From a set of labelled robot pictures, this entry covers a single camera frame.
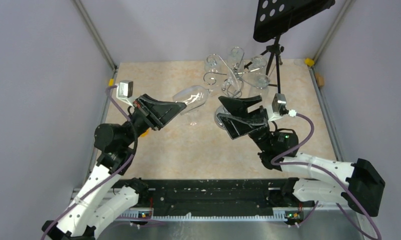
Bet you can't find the yellow left edge clip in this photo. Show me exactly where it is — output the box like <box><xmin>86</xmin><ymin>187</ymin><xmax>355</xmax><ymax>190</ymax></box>
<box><xmin>108</xmin><ymin>78</ymin><xmax>114</xmax><ymax>87</ymax></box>

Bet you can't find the chrome wine glass rack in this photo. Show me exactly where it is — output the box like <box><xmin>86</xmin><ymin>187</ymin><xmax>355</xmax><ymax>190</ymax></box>
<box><xmin>203</xmin><ymin>53</ymin><xmax>271</xmax><ymax>131</ymax></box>

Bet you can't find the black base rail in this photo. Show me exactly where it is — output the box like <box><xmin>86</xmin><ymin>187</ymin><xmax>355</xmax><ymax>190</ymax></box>
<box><xmin>123</xmin><ymin>178</ymin><xmax>316</xmax><ymax>221</ymax></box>

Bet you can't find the yellow corner clip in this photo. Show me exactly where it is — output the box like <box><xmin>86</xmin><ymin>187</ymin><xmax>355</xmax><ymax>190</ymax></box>
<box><xmin>304</xmin><ymin>58</ymin><xmax>315</xmax><ymax>67</ymax></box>

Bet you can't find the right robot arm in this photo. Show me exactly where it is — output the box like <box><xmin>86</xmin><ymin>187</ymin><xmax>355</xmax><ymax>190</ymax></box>
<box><xmin>217</xmin><ymin>93</ymin><xmax>386</xmax><ymax>217</ymax></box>

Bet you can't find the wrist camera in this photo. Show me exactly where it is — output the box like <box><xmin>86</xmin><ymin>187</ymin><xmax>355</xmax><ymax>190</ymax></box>
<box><xmin>116</xmin><ymin>80</ymin><xmax>135</xmax><ymax>107</ymax></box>
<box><xmin>265</xmin><ymin>93</ymin><xmax>297</xmax><ymax>122</ymax></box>

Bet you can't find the black music stand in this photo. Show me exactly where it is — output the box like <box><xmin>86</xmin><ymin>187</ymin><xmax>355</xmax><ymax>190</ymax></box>
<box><xmin>253</xmin><ymin>0</ymin><xmax>335</xmax><ymax>94</ymax></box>

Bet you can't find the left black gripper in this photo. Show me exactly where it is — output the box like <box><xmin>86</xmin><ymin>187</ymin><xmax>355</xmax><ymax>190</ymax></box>
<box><xmin>121</xmin><ymin>93</ymin><xmax>187</xmax><ymax>147</ymax></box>

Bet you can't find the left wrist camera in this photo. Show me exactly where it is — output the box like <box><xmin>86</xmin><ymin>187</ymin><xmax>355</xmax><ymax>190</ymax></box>
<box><xmin>116</xmin><ymin>80</ymin><xmax>135</xmax><ymax>107</ymax></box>

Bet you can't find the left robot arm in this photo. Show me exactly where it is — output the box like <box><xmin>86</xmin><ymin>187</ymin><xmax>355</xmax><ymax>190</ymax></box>
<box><xmin>41</xmin><ymin>94</ymin><xmax>187</xmax><ymax>240</ymax></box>

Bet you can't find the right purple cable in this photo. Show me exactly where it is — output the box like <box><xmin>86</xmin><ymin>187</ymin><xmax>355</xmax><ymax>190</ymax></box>
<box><xmin>270</xmin><ymin>112</ymin><xmax>384</xmax><ymax>240</ymax></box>

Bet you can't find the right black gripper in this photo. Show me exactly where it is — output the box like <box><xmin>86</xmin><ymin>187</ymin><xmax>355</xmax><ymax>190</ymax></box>
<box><xmin>218</xmin><ymin>95</ymin><xmax>273</xmax><ymax>152</ymax></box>

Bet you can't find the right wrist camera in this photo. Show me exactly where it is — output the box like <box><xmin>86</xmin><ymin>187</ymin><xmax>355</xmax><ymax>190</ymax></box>
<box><xmin>265</xmin><ymin>93</ymin><xmax>297</xmax><ymax>122</ymax></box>

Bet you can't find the clear wine glass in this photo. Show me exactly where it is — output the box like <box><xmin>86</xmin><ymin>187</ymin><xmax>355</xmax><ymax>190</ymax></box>
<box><xmin>185</xmin><ymin>109</ymin><xmax>202</xmax><ymax>127</ymax></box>
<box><xmin>172</xmin><ymin>79</ymin><xmax>235</xmax><ymax>115</ymax></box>

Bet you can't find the red yellow toy block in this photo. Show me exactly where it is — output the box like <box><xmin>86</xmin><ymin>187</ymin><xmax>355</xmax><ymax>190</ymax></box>
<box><xmin>140</xmin><ymin>129</ymin><xmax>150</xmax><ymax>138</ymax></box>

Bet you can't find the back right hanging glass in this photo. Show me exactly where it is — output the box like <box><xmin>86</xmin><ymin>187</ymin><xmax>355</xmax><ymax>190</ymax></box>
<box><xmin>248</xmin><ymin>55</ymin><xmax>268</xmax><ymax>75</ymax></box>

